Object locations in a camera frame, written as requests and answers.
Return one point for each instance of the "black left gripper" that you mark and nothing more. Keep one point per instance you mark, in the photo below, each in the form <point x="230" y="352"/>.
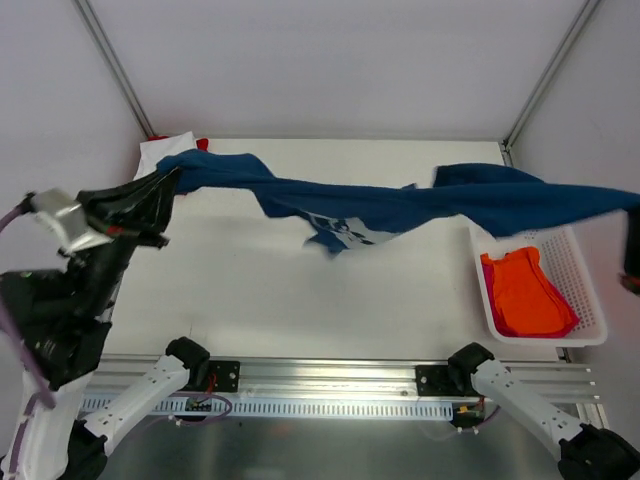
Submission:
<point x="120" y="215"/>

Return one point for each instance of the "blue printed t shirt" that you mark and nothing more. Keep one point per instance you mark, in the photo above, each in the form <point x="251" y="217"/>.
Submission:
<point x="501" y="200"/>

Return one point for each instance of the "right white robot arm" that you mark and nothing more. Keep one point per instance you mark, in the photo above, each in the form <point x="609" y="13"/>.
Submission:
<point x="582" y="450"/>

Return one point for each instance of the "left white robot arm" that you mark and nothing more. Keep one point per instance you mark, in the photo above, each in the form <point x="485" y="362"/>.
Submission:
<point x="58" y="322"/>

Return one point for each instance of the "folded white t shirt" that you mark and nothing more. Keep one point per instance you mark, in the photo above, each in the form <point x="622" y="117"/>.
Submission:
<point x="153" y="151"/>

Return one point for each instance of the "white plastic basket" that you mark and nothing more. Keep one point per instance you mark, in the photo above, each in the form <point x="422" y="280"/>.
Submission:
<point x="562" y="262"/>

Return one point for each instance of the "folded red t shirt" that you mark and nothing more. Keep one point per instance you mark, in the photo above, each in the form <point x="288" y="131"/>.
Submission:
<point x="201" y="144"/>

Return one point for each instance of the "orange t shirt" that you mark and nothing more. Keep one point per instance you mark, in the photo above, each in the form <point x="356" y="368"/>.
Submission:
<point x="530" y="295"/>

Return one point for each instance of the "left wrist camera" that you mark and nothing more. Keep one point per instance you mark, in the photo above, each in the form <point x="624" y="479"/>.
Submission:
<point x="66" y="219"/>

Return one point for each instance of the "right aluminium frame post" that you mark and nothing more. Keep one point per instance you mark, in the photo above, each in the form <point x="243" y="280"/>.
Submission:
<point x="551" y="70"/>

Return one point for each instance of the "aluminium frame post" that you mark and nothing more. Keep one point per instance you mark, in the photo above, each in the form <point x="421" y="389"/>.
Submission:
<point x="101" y="40"/>
<point x="551" y="70"/>

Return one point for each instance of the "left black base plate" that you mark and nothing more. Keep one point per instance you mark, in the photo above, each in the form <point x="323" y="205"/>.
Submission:
<point x="222" y="376"/>

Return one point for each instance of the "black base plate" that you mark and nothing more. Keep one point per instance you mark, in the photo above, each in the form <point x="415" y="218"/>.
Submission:
<point x="434" y="381"/>
<point x="222" y="376"/>

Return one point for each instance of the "aluminium mounting rail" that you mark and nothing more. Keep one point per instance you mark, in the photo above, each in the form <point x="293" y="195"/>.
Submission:
<point x="559" y="382"/>

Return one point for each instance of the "left aluminium frame post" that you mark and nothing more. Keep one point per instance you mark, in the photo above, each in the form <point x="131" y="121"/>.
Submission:
<point x="101" y="40"/>

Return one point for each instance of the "white slotted cable duct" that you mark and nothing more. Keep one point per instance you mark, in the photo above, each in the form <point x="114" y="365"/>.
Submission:
<point x="307" y="408"/>

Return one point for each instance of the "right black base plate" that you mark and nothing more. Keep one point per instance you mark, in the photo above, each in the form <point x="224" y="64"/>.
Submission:
<point x="434" y="381"/>

